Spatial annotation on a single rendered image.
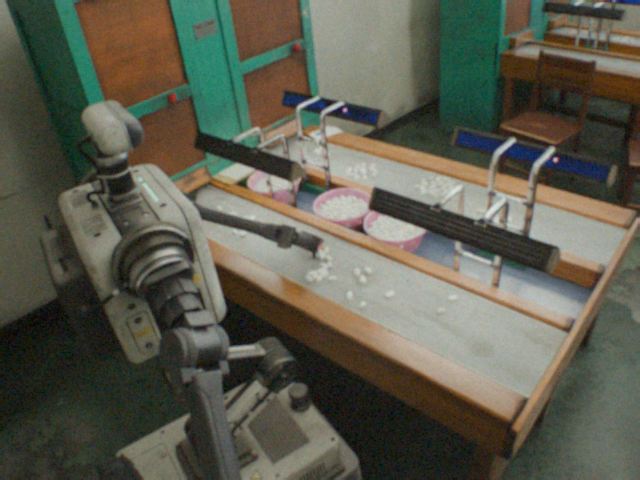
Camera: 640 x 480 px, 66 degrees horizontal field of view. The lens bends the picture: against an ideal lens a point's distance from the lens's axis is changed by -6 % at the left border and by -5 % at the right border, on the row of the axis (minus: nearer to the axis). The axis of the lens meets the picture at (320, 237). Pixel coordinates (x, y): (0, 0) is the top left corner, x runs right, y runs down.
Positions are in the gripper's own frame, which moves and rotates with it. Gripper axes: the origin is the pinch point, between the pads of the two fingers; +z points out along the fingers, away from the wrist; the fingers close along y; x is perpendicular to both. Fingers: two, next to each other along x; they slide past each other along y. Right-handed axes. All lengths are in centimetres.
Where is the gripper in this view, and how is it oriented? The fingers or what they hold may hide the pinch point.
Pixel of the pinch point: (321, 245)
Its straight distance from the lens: 206.8
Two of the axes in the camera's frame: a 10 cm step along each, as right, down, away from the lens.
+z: 5.5, 1.7, 8.2
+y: -7.5, -3.2, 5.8
